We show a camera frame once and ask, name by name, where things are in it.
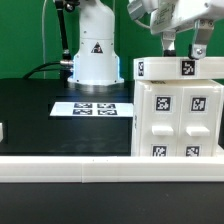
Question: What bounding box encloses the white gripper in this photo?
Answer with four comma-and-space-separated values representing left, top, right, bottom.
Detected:
150, 0, 224, 60

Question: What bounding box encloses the white cabinet top block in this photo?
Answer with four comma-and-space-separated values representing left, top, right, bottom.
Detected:
134, 57, 224, 81

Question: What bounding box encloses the white cabinet body box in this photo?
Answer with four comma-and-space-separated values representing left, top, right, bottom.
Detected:
131, 80, 224, 156

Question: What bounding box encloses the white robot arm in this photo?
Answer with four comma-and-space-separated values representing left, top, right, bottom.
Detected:
69, 0, 224, 88

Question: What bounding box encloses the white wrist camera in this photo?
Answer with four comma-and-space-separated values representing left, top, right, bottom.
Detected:
127, 0, 159, 20

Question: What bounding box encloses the white thin cable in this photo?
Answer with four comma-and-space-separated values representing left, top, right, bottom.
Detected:
41, 0, 48, 80

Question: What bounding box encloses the white marker base plate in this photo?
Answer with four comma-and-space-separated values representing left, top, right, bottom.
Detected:
50, 102, 133, 117

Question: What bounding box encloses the black cable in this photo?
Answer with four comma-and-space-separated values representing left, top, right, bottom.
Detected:
22, 60, 74, 80

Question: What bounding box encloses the white L-shaped obstacle wall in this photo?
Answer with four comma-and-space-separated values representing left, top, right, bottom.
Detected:
0, 121, 224, 184

